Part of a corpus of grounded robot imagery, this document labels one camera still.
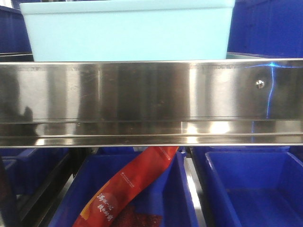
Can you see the blue bin lower left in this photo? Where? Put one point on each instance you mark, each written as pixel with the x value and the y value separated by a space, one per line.
pixel 27 168

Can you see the red snack package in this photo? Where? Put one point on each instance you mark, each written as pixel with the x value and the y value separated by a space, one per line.
pixel 107 203

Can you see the empty blue bin lower right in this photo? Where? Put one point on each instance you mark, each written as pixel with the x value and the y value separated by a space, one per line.
pixel 251 189

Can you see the stainless steel shelf rail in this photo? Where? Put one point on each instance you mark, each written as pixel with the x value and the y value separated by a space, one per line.
pixel 145 103

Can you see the light blue plastic bin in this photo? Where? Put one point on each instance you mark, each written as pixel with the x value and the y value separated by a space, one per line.
pixel 128 30

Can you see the blue bin with snack package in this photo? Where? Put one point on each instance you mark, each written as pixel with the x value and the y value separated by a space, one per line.
pixel 168 196

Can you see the blue bin upper right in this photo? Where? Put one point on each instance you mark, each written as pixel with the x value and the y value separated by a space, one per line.
pixel 267 27

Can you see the rail screw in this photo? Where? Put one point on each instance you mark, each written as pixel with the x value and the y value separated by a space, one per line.
pixel 260 84

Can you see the blue bin upper left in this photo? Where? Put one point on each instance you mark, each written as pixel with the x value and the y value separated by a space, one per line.
pixel 13 32

